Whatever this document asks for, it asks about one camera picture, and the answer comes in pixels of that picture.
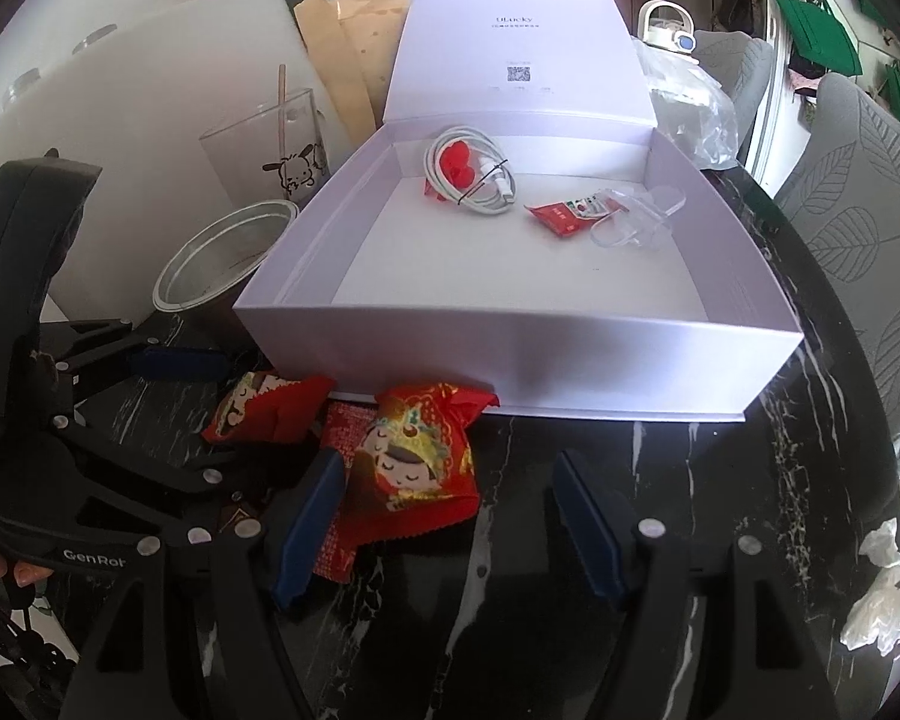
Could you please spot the clear plastic bag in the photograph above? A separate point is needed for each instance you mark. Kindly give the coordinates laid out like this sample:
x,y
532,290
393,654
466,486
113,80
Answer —
x,y
690,105

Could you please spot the red figure-print snack packet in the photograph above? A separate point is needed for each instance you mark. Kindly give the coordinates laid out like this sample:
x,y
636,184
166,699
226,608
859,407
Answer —
x,y
420,465
270,409

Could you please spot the white gift box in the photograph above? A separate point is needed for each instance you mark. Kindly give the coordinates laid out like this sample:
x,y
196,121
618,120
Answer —
x,y
510,270

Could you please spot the green tote bag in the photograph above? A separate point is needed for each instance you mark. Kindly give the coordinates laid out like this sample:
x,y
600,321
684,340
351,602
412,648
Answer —
x,y
817,22

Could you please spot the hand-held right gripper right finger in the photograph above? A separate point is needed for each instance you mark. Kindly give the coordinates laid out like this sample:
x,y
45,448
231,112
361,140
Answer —
x,y
586,525

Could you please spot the crumpled white tissue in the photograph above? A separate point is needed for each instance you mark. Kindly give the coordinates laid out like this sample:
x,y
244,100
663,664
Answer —
x,y
881,592

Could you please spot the person's left hand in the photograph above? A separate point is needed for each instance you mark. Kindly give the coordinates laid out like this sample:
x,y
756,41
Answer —
x,y
15,574

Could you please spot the red candy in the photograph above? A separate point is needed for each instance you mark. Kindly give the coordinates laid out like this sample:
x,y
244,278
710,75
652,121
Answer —
x,y
454,161

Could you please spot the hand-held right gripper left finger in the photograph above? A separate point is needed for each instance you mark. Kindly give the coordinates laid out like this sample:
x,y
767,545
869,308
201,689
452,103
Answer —
x,y
307,532

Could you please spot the clear drinking glass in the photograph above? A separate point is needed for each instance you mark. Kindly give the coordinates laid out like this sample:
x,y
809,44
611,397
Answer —
x,y
247,157

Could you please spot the grey leaf-pattern chair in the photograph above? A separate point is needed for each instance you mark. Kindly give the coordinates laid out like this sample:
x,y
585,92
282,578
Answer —
x,y
855,240
735,75

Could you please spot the metal bowl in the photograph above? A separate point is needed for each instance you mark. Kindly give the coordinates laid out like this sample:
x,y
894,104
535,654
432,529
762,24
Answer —
x,y
217,262

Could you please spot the flat red patterned packet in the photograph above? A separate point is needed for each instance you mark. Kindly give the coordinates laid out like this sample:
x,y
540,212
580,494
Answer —
x,y
341,424

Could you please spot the yellowish dotted paper envelope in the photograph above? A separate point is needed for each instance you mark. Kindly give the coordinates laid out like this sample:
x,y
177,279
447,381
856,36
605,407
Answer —
x,y
382,45

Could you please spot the small red candy packet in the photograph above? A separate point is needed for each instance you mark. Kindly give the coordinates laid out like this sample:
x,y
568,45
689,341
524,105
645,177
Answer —
x,y
559,219

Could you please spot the brown paper envelope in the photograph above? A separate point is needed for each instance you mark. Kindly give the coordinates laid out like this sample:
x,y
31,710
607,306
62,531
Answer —
x,y
330,67

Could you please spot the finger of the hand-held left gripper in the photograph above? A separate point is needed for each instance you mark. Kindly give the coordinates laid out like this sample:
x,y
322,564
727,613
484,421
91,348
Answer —
x,y
180,361
157,465

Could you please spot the clear plastic holder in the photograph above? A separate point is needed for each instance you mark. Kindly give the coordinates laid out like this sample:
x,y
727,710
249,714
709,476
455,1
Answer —
x,y
637,225

